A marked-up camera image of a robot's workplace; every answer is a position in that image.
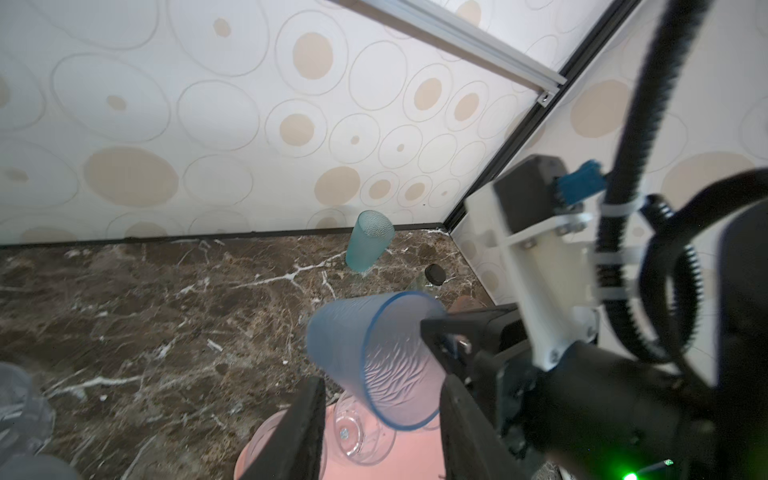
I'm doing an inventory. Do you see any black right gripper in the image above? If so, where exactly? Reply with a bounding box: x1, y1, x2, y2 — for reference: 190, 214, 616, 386
420, 305, 576, 456

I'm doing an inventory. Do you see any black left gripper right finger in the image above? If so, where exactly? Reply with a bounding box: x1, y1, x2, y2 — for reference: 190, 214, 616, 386
439, 375, 527, 480

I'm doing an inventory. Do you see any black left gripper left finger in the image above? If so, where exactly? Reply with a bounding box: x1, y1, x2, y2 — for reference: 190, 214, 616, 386
239, 377, 326, 480

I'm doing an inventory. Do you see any clear faceted glass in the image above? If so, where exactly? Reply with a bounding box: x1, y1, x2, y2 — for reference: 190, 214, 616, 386
331, 391, 397, 467
235, 411, 328, 479

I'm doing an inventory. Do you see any tall blue frosted tumbler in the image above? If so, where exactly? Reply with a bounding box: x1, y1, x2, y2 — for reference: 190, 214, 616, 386
306, 291, 446, 431

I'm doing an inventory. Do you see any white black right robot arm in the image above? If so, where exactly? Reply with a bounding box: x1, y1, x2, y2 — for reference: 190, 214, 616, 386
420, 203, 767, 479

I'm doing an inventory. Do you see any pink plastic tray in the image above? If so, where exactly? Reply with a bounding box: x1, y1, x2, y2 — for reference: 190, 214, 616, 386
232, 410, 446, 480

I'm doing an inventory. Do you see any pink short plastic cup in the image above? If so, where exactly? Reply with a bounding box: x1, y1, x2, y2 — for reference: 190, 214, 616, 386
448, 295, 487, 314

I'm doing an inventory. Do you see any herb spice jar black lid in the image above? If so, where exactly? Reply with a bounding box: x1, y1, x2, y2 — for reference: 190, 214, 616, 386
410, 263, 447, 295

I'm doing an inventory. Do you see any tall teal textured tumbler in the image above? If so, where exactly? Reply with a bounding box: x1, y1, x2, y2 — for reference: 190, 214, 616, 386
345, 210, 395, 273

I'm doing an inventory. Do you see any frosted clear cup near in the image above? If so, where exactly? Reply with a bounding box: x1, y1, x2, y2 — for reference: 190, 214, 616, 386
1, 362, 56, 464

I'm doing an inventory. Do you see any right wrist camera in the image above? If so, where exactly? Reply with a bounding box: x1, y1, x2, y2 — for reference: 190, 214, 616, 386
464, 154, 607, 247

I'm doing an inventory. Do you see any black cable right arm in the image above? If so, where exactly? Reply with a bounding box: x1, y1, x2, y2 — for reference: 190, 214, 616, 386
590, 0, 768, 367

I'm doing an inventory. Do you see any aluminium rail back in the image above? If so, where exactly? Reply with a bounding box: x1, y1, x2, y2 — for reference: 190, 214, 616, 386
338, 0, 567, 107

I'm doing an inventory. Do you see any black corner frame post right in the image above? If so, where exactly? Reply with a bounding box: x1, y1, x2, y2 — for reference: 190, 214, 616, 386
442, 0, 641, 233

